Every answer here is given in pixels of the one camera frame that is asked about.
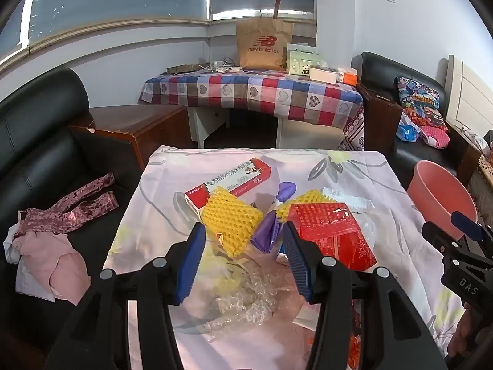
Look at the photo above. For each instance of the floral bed sheet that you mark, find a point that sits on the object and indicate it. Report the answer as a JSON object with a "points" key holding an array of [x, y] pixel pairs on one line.
{"points": [[154, 208]]}

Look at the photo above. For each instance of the blue plastic pack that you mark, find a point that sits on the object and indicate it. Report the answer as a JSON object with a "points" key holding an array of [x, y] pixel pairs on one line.
{"points": [[408, 131]]}

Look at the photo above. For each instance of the maroon velvet cloth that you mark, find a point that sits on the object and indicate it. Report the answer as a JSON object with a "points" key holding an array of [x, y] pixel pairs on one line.
{"points": [[77, 208]]}

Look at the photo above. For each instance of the colorful cartoon cushion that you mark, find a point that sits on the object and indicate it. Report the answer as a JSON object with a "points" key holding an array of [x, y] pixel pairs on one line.
{"points": [[420, 100]]}

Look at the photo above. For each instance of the checkered heart tablecloth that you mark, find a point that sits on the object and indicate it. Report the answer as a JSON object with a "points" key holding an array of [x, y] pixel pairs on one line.
{"points": [[269, 92]]}

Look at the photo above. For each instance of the dark flat box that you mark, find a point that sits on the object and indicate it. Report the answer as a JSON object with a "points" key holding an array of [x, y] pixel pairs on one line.
{"points": [[183, 68]]}

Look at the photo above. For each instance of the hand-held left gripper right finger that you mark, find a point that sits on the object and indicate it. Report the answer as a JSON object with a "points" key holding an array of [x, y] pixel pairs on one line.
{"points": [[298, 262]]}

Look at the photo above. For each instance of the orange plastic bag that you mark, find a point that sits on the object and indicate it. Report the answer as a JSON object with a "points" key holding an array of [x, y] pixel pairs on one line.
{"points": [[354, 339]]}

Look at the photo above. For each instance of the clear bubble wrap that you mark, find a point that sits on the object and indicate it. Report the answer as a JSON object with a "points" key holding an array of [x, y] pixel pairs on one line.
{"points": [[246, 296]]}

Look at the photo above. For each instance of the brown paper bag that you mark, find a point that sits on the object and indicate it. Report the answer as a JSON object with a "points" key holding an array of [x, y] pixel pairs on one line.
{"points": [[262, 46]]}

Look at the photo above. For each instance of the white foam wrap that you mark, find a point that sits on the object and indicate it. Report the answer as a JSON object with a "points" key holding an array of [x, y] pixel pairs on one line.
{"points": [[358, 202]]}

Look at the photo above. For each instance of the white power strip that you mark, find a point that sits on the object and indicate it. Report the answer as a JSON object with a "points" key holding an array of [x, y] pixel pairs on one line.
{"points": [[221, 67]]}

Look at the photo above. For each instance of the wooden side table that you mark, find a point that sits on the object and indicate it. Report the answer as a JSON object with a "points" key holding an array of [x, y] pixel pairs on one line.
{"points": [[127, 119]]}

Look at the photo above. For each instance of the white tray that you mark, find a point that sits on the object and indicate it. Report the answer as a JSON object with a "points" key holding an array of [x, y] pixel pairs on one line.
{"points": [[323, 74]]}

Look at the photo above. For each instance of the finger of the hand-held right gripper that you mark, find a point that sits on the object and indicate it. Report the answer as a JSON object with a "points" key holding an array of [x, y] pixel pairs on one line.
{"points": [[439, 235], [468, 226]]}

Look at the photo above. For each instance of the pink plastic bucket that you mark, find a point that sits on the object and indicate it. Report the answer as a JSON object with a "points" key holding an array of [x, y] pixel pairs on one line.
{"points": [[435, 192]]}

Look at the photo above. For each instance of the orange box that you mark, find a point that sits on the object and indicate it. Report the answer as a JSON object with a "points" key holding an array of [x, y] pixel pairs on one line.
{"points": [[350, 79]]}

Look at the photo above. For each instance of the purple face mask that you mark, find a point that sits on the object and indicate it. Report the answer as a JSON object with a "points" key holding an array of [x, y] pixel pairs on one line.
{"points": [[265, 231]]}

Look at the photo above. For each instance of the white headboard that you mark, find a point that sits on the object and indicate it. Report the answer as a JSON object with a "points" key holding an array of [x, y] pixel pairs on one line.
{"points": [[470, 92]]}

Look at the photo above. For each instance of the red printed packet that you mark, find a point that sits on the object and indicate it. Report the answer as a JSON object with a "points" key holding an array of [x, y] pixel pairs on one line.
{"points": [[335, 231]]}

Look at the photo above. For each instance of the pink polka dot cloth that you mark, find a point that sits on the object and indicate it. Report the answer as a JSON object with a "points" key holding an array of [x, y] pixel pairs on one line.
{"points": [[435, 137]]}

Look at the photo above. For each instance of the large yellow foam net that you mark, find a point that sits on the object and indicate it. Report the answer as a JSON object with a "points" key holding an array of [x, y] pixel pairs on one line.
{"points": [[231, 216]]}

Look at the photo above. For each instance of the small yellow foam net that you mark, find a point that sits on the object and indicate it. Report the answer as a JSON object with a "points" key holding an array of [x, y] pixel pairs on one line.
{"points": [[308, 197]]}

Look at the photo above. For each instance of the red and white carton box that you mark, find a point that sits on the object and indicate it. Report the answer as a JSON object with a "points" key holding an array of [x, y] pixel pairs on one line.
{"points": [[231, 183]]}

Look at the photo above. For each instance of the person's right hand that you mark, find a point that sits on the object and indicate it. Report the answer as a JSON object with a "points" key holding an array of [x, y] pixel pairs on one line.
{"points": [[468, 327]]}

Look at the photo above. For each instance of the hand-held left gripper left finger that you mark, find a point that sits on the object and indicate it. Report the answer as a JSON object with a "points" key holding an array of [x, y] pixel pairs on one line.
{"points": [[190, 266]]}

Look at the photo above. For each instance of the black leather sofa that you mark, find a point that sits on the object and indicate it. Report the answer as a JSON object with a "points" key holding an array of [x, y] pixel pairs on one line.
{"points": [[38, 123]]}

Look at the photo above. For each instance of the pink garment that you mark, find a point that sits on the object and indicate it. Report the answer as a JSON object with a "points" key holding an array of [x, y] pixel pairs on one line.
{"points": [[50, 262]]}

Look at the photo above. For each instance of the black leather armchair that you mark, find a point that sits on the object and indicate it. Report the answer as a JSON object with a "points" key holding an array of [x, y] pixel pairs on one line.
{"points": [[377, 65]]}

